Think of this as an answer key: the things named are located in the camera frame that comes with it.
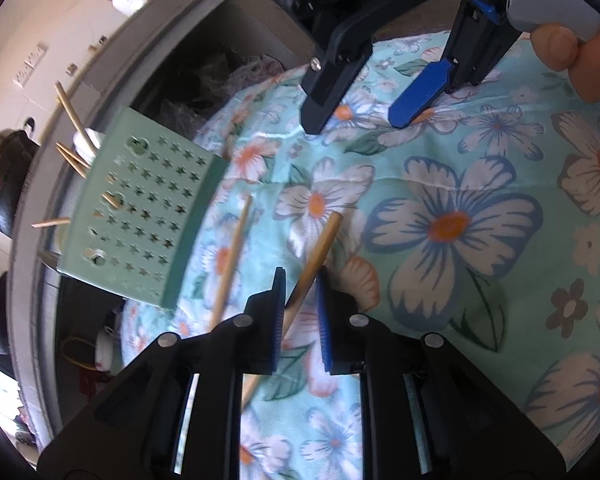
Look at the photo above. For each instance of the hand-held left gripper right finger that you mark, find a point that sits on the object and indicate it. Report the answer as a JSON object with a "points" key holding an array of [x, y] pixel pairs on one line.
{"points": [[325, 330]]}

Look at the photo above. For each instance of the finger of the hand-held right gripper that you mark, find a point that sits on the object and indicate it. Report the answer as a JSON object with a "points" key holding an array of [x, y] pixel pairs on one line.
{"points": [[325, 95], [420, 92]]}

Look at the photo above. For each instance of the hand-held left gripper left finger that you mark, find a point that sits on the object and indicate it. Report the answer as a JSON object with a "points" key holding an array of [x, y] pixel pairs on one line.
{"points": [[275, 330]]}

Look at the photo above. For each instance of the green star-perforated utensil holder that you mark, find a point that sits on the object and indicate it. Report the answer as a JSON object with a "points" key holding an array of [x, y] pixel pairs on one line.
{"points": [[145, 210]]}

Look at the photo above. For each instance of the white spoon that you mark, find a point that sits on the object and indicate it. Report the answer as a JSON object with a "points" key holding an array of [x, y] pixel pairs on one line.
{"points": [[87, 142]]}

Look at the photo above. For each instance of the person's right hand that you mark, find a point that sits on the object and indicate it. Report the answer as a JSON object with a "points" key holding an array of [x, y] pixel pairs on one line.
{"points": [[555, 47]]}

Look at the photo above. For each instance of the floral blanket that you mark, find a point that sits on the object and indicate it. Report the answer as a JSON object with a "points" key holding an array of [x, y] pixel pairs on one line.
{"points": [[480, 170]]}

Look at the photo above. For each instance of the pile of plastic bags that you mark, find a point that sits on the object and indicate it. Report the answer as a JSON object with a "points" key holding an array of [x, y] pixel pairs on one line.
{"points": [[205, 80]]}

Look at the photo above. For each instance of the small white object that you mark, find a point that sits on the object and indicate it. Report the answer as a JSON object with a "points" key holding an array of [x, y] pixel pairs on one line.
{"points": [[109, 347]]}

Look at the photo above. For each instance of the red mesh bundle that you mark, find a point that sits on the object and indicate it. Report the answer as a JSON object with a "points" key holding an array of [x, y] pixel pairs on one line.
{"points": [[94, 380]]}

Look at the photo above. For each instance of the steamer pot with lid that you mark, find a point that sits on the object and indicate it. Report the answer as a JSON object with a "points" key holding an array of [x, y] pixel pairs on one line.
{"points": [[7, 180]]}

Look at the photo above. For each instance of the white wall sockets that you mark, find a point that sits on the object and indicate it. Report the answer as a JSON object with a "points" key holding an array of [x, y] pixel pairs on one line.
{"points": [[30, 65]]}

